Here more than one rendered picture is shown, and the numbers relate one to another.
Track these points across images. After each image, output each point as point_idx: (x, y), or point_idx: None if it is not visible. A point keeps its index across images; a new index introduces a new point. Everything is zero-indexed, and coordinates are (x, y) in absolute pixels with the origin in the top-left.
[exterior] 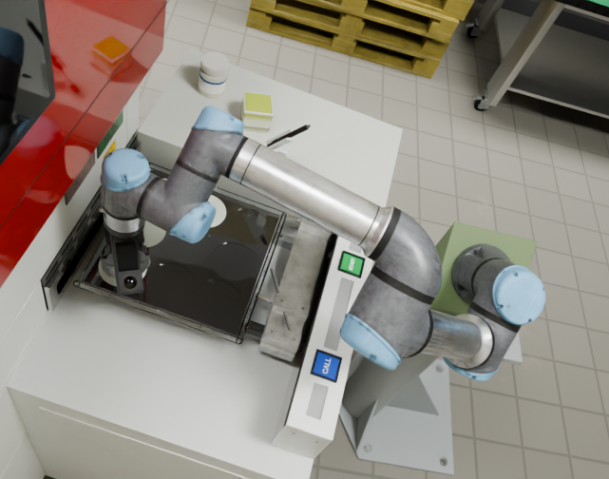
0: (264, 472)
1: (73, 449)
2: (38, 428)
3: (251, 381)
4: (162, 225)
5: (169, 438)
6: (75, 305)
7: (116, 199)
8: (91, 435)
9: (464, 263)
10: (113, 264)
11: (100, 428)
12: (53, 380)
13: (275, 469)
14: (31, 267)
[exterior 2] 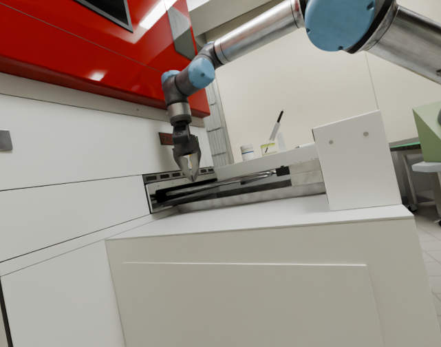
0: (330, 220)
1: None
2: (131, 330)
3: (294, 203)
4: (185, 75)
5: (212, 229)
6: (169, 217)
7: (166, 86)
8: (160, 295)
9: None
10: (179, 151)
11: (161, 262)
12: (135, 232)
13: (345, 217)
14: (133, 153)
